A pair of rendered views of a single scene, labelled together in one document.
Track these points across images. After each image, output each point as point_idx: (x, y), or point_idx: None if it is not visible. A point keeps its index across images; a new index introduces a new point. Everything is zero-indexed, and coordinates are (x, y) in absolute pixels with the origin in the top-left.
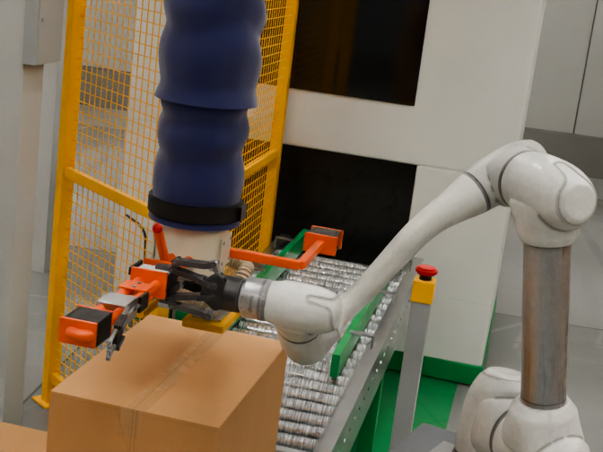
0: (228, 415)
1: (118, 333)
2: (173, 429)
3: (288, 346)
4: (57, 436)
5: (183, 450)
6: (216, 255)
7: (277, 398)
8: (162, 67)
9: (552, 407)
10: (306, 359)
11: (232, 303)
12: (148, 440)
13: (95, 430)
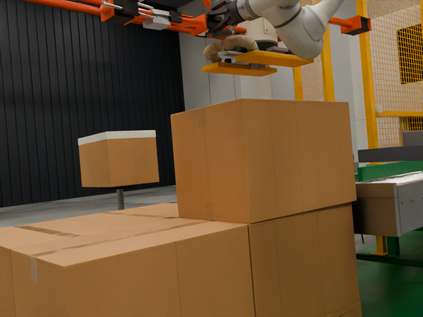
0: (256, 99)
1: (126, 3)
2: (220, 111)
3: (281, 34)
4: (175, 141)
5: (226, 122)
6: (262, 24)
7: (344, 137)
8: None
9: None
10: (298, 44)
11: (234, 9)
12: (211, 124)
13: (189, 129)
